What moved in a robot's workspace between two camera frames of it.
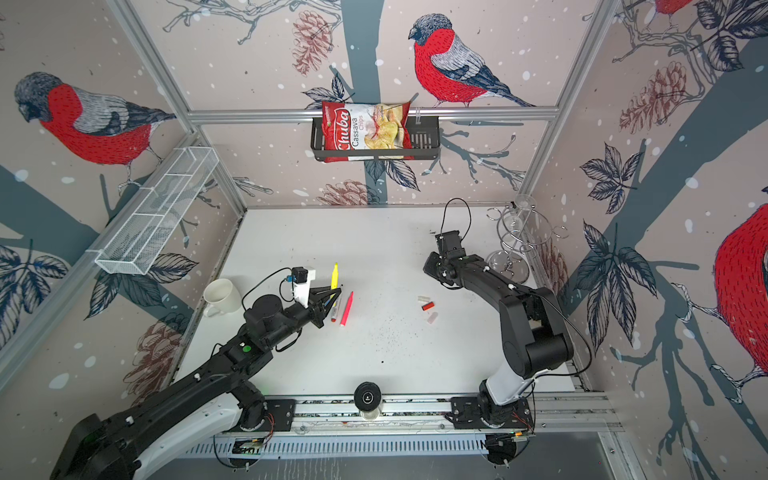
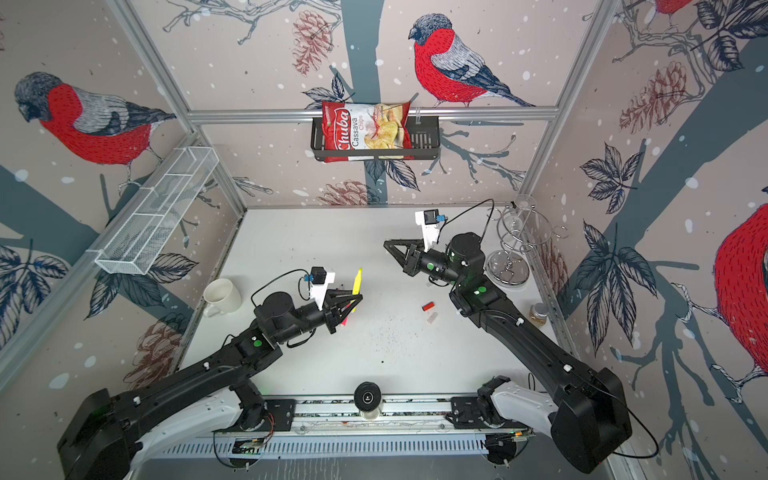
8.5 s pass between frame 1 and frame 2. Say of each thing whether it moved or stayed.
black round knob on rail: stayed
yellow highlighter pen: moved
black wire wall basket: stayed
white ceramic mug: stayed
